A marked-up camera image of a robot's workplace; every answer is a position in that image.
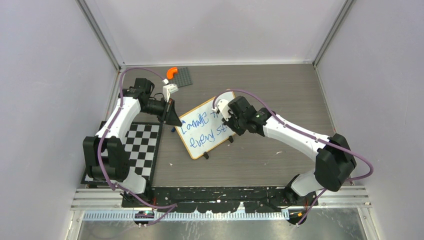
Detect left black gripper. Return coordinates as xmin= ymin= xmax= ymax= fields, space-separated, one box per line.
xmin=141 ymin=97 xmax=183 ymax=127

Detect metal wire whiteboard stand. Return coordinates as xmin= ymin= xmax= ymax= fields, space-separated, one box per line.
xmin=202 ymin=135 xmax=234 ymax=160

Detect yellow framed whiteboard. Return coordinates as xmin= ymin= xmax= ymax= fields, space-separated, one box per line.
xmin=175 ymin=98 xmax=236 ymax=160

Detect black white checkerboard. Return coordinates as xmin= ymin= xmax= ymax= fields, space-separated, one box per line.
xmin=81 ymin=122 xmax=163 ymax=187

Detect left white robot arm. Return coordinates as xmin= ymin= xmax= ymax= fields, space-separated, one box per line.
xmin=82 ymin=78 xmax=182 ymax=207

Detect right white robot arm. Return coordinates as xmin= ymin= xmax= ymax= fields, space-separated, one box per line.
xmin=215 ymin=96 xmax=357 ymax=205

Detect grey studded baseplate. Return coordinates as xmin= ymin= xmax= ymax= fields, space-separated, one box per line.
xmin=173 ymin=67 xmax=193 ymax=88

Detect orange curved plastic piece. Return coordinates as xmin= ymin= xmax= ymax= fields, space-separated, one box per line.
xmin=166 ymin=67 xmax=179 ymax=80

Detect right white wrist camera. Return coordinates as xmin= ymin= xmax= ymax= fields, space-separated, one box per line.
xmin=211 ymin=99 xmax=235 ymax=122

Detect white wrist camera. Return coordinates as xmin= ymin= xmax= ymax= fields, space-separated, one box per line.
xmin=211 ymin=99 xmax=235 ymax=122
xmin=162 ymin=78 xmax=179 ymax=102

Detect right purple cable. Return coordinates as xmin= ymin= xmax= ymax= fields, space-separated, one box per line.
xmin=211 ymin=88 xmax=375 ymax=227

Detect purple cable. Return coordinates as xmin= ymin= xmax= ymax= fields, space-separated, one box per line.
xmin=211 ymin=88 xmax=375 ymax=227
xmin=97 ymin=67 xmax=180 ymax=227

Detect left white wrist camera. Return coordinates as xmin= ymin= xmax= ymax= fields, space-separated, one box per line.
xmin=162 ymin=78 xmax=179 ymax=102

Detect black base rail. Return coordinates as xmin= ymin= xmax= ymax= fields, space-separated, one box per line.
xmin=121 ymin=186 xmax=318 ymax=214

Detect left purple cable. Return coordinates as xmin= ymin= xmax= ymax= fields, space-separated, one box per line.
xmin=97 ymin=67 xmax=180 ymax=227

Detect white slotted cable duct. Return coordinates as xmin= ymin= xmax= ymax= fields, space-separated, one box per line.
xmin=82 ymin=209 xmax=290 ymax=222

